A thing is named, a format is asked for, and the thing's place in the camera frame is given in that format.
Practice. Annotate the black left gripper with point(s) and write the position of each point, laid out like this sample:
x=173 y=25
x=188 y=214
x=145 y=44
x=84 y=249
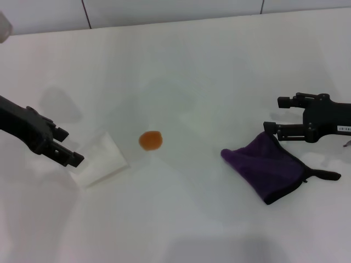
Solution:
x=22 y=126

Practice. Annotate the white paper cup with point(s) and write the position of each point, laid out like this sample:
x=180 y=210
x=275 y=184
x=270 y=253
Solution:
x=102 y=161

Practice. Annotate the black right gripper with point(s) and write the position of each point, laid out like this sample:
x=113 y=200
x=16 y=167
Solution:
x=326 y=119

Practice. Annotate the purple rag with black trim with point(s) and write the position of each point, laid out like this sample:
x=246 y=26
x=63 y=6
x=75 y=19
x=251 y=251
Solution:
x=266 y=170

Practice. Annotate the brown water stain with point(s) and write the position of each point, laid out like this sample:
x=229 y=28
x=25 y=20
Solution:
x=150 y=140

